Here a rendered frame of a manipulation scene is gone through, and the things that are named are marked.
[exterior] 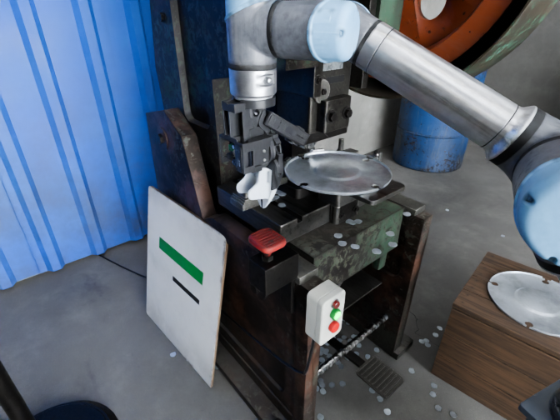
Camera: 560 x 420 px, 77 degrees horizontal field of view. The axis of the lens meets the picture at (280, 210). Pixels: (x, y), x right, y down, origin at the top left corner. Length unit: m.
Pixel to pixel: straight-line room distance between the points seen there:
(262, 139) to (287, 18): 0.18
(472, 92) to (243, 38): 0.34
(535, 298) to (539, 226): 0.95
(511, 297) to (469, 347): 0.21
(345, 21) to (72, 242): 1.84
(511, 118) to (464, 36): 0.55
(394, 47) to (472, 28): 0.53
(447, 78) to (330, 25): 0.20
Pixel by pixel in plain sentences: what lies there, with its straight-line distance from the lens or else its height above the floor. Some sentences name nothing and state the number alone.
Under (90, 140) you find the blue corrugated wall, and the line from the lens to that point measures 1.94.
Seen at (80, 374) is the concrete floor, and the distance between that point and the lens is 1.61.
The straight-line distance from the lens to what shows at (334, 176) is 0.94.
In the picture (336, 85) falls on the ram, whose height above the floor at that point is 1.00.
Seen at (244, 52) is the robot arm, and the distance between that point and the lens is 0.56.
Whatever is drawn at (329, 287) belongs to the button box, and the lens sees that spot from 0.82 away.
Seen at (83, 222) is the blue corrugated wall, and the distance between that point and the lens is 2.06.
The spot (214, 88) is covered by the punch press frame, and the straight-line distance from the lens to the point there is 1.04.
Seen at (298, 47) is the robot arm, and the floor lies 1.12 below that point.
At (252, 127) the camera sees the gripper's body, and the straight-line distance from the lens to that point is 0.60.
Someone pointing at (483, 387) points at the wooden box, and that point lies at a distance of 1.47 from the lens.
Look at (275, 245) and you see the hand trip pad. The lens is 0.71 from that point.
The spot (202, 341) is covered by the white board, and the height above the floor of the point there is 0.16.
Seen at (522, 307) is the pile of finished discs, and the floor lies 0.35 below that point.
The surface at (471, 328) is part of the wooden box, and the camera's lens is 1.33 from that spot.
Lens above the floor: 1.17
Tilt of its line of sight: 30 degrees down
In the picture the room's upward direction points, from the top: straight up
